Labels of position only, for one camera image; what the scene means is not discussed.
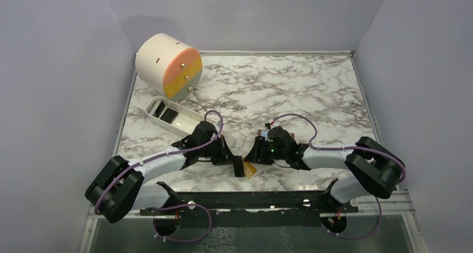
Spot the brown leather card holder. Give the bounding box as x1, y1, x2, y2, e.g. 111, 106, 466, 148
258, 128, 295, 142

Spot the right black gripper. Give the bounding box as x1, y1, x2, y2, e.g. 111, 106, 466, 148
245, 137, 287, 166

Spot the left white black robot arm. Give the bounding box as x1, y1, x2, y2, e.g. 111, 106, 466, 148
85, 121, 245, 223

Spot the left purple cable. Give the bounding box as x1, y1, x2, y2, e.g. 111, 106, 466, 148
94, 110, 225, 244

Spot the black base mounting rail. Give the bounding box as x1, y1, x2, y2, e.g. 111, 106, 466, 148
139, 190, 359, 228

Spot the round cream drawer cabinet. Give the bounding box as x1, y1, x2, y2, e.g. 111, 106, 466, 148
135, 33, 203, 101

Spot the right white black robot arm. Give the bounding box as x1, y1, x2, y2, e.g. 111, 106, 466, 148
244, 126, 406, 212

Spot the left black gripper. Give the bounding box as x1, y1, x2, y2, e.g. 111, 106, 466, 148
199, 135, 239, 166

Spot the stack of cards in tray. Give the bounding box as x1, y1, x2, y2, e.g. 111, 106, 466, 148
152, 101, 178, 124

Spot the white rectangular plastic tray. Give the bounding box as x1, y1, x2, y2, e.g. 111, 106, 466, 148
144, 96, 204, 137

